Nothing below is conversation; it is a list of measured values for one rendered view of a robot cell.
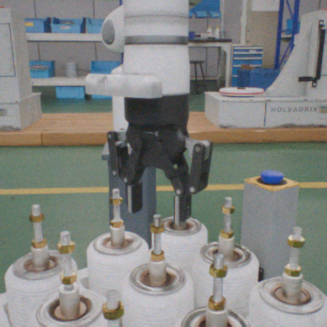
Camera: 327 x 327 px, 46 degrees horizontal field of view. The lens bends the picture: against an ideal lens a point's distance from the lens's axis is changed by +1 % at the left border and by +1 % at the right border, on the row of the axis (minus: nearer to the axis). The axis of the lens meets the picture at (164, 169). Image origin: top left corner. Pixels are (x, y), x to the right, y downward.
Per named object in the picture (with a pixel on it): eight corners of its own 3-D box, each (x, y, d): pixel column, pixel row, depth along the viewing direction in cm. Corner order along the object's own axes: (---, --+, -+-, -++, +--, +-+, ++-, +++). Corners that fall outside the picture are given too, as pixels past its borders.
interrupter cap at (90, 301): (36, 341, 40) (35, 335, 40) (36, 299, 47) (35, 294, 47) (109, 325, 43) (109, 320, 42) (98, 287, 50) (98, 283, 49)
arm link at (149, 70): (79, 95, 41) (76, 32, 39) (144, 88, 50) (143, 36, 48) (150, 101, 36) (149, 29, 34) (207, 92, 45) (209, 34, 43)
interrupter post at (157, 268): (167, 276, 52) (167, 254, 51) (166, 286, 50) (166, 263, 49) (149, 275, 52) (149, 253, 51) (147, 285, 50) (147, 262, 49)
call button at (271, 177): (255, 182, 71) (255, 171, 70) (270, 179, 73) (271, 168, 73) (271, 188, 68) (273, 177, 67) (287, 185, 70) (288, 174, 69)
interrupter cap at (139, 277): (187, 266, 54) (187, 262, 54) (185, 299, 47) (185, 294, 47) (133, 264, 55) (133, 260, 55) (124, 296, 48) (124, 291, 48)
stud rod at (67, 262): (74, 293, 44) (70, 233, 42) (66, 296, 44) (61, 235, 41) (72, 289, 45) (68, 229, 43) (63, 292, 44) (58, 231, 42)
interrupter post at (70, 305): (60, 320, 44) (58, 295, 43) (59, 307, 46) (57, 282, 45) (82, 316, 44) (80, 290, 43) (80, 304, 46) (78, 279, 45)
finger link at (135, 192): (141, 182, 50) (142, 209, 51) (138, 181, 50) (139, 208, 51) (131, 186, 48) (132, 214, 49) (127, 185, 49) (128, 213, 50)
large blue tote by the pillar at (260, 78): (234, 96, 525) (236, 68, 515) (263, 96, 531) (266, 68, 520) (247, 101, 477) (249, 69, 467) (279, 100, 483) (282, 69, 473)
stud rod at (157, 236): (153, 267, 51) (152, 214, 49) (160, 266, 51) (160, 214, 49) (153, 271, 50) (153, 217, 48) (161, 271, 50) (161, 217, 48)
